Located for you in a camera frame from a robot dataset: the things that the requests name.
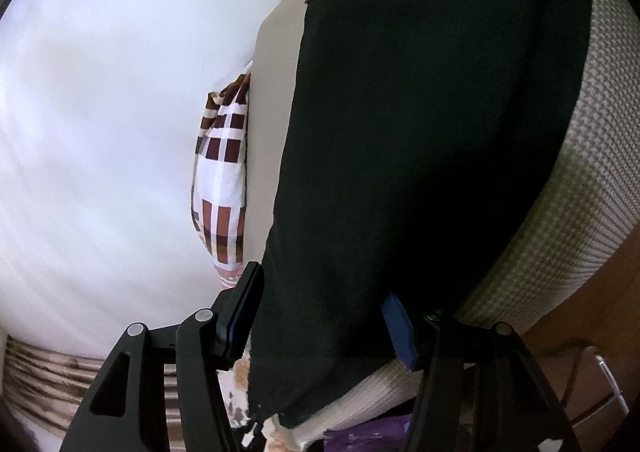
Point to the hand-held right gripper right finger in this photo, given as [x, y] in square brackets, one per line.
[400, 328]

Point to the checked pillow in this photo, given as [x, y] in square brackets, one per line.
[222, 171]

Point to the brown striped cloth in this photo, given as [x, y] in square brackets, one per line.
[40, 372]

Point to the floral bed sheet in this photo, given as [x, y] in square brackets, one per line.
[239, 389]

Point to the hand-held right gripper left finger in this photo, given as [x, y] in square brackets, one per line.
[244, 304]

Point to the beige textured mattress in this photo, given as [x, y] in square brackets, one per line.
[575, 212]

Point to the purple cloth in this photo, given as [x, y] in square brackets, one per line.
[360, 438]

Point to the black pants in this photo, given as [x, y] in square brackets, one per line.
[425, 131]

